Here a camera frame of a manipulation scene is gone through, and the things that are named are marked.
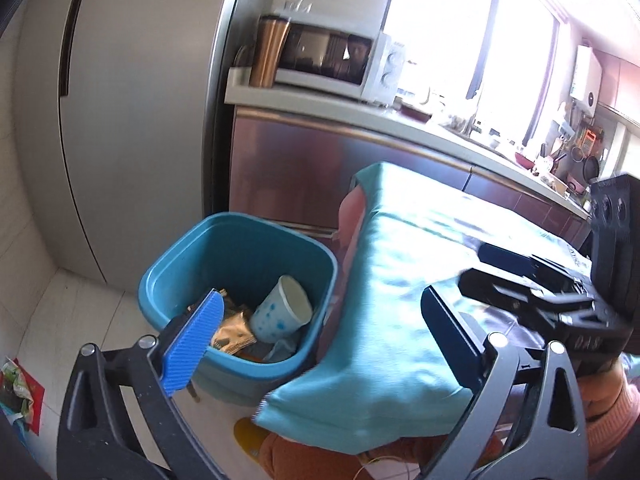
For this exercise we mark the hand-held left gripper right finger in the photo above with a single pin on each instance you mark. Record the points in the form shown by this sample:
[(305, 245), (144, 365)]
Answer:
[(452, 345)]

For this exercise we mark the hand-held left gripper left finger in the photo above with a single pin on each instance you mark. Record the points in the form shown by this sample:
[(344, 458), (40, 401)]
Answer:
[(192, 340)]

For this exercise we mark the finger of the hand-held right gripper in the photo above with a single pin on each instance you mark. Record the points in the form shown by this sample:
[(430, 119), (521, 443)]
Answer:
[(505, 258), (500, 287)]

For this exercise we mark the blue dotted paper cup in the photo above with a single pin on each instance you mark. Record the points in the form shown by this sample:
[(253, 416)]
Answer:
[(277, 315)]

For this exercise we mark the blue plastic bin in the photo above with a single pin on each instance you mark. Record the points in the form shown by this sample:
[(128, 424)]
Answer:
[(240, 250)]

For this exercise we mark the person's right forearm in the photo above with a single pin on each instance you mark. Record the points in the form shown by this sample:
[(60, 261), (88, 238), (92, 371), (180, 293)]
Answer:
[(625, 410)]

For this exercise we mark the teal grey printed tablecloth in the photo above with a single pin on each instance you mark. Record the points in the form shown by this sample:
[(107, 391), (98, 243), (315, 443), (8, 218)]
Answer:
[(400, 310)]

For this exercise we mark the hanging black frying pan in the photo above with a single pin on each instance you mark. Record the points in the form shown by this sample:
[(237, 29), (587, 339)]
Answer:
[(591, 167)]

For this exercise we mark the red bowl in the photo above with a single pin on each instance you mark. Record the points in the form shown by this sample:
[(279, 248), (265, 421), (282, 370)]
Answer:
[(525, 160)]

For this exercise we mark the yellow slipper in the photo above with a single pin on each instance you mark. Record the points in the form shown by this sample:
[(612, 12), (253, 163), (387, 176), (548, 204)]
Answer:
[(247, 437)]

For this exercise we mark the orange grater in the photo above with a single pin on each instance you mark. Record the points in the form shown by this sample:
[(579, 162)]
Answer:
[(591, 141)]

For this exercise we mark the red paper sheet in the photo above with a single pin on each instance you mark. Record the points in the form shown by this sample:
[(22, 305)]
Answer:
[(36, 395)]

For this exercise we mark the white water heater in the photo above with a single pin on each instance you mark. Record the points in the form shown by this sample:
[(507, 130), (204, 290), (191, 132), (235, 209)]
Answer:
[(586, 80)]

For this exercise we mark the green plastic bag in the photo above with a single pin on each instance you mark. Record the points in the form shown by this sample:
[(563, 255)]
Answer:
[(15, 390)]

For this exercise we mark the brown lower kitchen cabinets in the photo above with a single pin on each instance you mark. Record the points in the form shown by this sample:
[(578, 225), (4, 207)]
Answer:
[(290, 170)]

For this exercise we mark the kitchen window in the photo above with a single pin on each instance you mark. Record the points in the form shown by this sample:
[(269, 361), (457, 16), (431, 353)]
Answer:
[(440, 35)]

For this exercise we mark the silver refrigerator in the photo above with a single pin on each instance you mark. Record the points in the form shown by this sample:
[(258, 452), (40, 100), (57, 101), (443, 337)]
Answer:
[(140, 110)]

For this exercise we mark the white microwave oven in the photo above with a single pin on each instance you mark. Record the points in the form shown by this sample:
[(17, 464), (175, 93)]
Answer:
[(330, 60)]

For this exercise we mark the copper travel tumbler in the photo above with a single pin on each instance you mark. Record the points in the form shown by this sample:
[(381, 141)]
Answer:
[(267, 55)]

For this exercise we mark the white figurine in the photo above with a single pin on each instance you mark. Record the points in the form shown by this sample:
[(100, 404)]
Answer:
[(297, 5)]

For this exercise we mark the pink wall cabinet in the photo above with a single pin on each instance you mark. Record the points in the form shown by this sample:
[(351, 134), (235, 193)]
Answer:
[(622, 85)]

